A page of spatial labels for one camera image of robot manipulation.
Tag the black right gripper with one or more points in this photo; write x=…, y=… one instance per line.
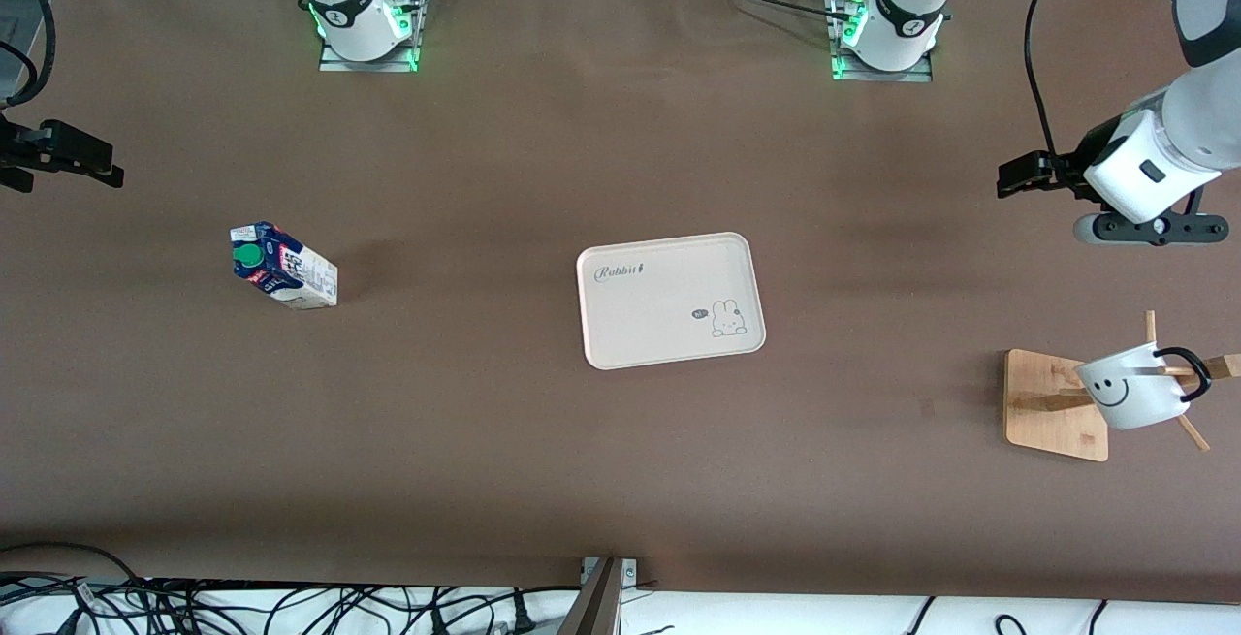
x=29, y=151

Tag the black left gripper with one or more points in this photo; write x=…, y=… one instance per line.
x=1084, y=163

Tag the blue and white milk carton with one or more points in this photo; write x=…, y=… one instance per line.
x=301, y=276

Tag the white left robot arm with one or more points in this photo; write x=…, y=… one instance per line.
x=1202, y=111

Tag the wooden mug tree stand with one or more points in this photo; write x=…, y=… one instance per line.
x=1047, y=402

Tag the cream tray with rabbit print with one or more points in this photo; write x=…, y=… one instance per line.
x=659, y=305

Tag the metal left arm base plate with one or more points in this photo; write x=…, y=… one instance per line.
x=887, y=76

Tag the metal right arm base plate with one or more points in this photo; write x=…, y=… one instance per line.
x=334, y=66

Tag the metal corner bracket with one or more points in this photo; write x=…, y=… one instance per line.
x=601, y=601

